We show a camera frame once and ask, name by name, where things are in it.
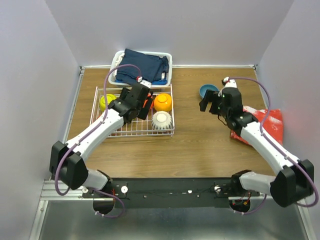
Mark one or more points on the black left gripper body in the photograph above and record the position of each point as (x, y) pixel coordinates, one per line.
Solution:
(143, 112)

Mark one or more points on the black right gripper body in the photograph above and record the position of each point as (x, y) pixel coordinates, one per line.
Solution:
(217, 107)

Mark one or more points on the blue bowl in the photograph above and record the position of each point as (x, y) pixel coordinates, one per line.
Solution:
(203, 89)

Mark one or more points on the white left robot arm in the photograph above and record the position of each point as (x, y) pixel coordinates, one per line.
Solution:
(67, 160)

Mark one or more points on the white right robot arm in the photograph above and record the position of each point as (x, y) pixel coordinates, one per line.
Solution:
(293, 179)

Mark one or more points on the red orange bowl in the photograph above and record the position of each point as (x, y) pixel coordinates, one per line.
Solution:
(149, 101)

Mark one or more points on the yellow orange bowl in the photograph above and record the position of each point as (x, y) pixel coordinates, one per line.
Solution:
(163, 102)

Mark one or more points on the white black striped bowl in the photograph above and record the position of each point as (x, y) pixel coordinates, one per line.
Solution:
(161, 121)

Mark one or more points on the white plastic basket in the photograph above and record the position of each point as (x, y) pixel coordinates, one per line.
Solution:
(117, 57)

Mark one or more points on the dark blue folded cloth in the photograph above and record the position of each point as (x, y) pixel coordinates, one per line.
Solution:
(150, 67)

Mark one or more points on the red plastic bag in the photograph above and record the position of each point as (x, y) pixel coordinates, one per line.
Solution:
(273, 124)

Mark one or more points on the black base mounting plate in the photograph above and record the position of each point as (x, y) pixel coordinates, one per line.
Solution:
(185, 192)

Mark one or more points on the white wire dish rack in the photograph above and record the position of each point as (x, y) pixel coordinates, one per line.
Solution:
(138, 127)

